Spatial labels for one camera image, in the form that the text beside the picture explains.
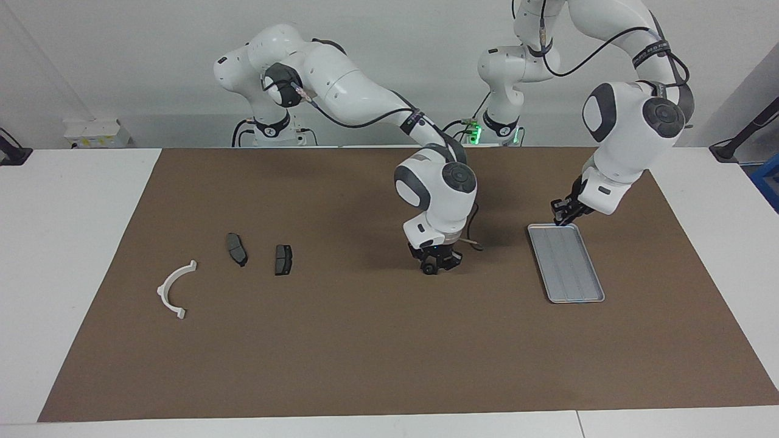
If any silver metal tray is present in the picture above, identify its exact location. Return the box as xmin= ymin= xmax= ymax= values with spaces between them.
xmin=526 ymin=223 xmax=606 ymax=304

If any brown table mat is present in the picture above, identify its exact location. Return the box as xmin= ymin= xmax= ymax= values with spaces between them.
xmin=38 ymin=146 xmax=779 ymax=423

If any green lit connector box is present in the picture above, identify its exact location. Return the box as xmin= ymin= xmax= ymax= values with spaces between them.
xmin=461 ymin=117 xmax=485 ymax=146

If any black angled stand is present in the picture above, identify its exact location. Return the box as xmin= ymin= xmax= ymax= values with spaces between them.
xmin=708 ymin=96 xmax=779 ymax=164

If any blue crate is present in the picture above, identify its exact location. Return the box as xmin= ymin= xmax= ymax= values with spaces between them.
xmin=749 ymin=153 xmax=779 ymax=214

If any long dark brake pad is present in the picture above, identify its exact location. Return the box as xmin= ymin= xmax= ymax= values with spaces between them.
xmin=226 ymin=232 xmax=249 ymax=268

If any white box with yellow labels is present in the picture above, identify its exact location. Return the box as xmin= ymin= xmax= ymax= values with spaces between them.
xmin=63 ymin=118 xmax=132 ymax=150

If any black table clamp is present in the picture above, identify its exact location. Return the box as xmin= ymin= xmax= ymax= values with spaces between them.
xmin=0 ymin=127 xmax=33 ymax=167

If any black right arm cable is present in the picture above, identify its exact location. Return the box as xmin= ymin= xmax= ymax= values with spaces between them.
xmin=262 ymin=74 xmax=486 ymax=252

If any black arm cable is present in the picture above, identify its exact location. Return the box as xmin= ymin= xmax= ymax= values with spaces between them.
xmin=510 ymin=0 xmax=692 ymax=130
xmin=262 ymin=74 xmax=486 ymax=252

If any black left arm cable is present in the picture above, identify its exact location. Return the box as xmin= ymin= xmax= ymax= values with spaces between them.
xmin=510 ymin=0 xmax=692 ymax=130

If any white semicircular bracket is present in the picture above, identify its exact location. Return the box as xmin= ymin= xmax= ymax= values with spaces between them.
xmin=156 ymin=260 xmax=198 ymax=321

